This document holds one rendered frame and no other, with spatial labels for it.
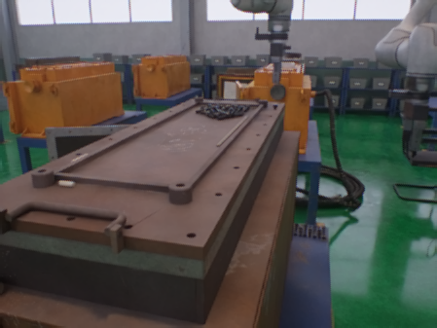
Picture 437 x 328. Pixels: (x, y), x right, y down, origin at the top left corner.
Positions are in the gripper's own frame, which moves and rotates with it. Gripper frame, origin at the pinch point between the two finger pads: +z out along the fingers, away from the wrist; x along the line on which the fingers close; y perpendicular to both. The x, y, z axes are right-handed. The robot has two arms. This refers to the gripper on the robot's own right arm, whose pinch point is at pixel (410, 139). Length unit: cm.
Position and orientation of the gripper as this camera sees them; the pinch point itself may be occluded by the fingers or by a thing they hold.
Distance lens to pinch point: 143.0
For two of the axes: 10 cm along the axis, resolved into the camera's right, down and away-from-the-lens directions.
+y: 9.7, 0.8, -2.4
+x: 2.5, -3.1, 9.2
